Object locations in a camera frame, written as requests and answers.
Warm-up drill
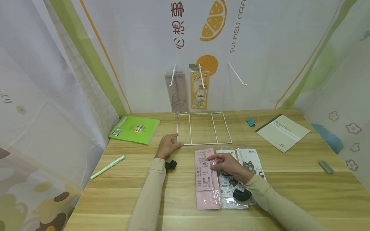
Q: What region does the person's right hand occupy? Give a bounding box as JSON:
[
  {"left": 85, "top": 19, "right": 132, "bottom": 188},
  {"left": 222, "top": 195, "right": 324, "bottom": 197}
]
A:
[{"left": 207, "top": 153, "right": 255, "bottom": 184}]

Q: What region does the person's left hand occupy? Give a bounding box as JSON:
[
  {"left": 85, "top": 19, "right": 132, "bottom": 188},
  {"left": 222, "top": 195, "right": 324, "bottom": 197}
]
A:
[{"left": 155, "top": 134, "right": 184, "bottom": 160}]

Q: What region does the pink ruler packet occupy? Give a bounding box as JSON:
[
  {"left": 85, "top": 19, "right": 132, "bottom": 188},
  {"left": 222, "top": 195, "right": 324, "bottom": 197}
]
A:
[{"left": 194, "top": 148, "right": 223, "bottom": 210}]

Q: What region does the white wire display rack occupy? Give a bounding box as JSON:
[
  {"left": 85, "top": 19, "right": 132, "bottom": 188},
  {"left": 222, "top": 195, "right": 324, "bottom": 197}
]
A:
[{"left": 169, "top": 63, "right": 248, "bottom": 147}]

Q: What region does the person's right forearm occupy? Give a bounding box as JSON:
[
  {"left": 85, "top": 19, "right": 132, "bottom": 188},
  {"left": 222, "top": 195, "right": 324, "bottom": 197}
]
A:
[{"left": 244, "top": 174, "right": 330, "bottom": 231}]

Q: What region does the person's left forearm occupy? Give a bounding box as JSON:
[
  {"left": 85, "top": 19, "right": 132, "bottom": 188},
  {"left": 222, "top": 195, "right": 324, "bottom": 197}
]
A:
[{"left": 127, "top": 158, "right": 167, "bottom": 231}]

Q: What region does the cat print ruler packet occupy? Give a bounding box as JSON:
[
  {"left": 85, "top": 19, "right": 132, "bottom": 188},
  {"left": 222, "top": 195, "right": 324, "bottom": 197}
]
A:
[{"left": 236, "top": 148, "right": 266, "bottom": 206}]

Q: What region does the clear black-white ruler packet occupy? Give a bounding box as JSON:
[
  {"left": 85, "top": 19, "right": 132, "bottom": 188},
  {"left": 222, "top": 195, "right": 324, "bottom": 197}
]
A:
[{"left": 216, "top": 147, "right": 249, "bottom": 210}]

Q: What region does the green notebook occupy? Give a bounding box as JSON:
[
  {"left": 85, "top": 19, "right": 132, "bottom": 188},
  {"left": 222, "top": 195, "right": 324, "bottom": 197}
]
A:
[{"left": 108, "top": 115, "right": 160, "bottom": 145}]

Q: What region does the grey ruler packet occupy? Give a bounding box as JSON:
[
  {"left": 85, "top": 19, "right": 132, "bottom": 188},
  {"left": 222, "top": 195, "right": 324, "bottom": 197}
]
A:
[{"left": 165, "top": 71, "right": 189, "bottom": 113}]

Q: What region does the yellow duck ruler packet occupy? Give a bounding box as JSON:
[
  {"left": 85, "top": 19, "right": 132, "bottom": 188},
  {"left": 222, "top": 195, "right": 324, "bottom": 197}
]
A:
[{"left": 190, "top": 71, "right": 210, "bottom": 110}]

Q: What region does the white notebook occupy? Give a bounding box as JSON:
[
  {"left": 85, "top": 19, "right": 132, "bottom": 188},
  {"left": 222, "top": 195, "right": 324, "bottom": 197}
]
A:
[{"left": 255, "top": 114, "right": 311, "bottom": 153}]

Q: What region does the light green pen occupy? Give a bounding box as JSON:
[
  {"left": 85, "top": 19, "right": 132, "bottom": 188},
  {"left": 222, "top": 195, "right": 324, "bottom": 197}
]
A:
[{"left": 90, "top": 155, "right": 126, "bottom": 180}]

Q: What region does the green eraser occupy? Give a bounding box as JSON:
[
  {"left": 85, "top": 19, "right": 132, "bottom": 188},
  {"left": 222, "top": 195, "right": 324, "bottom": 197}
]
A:
[{"left": 318, "top": 161, "right": 335, "bottom": 174}]

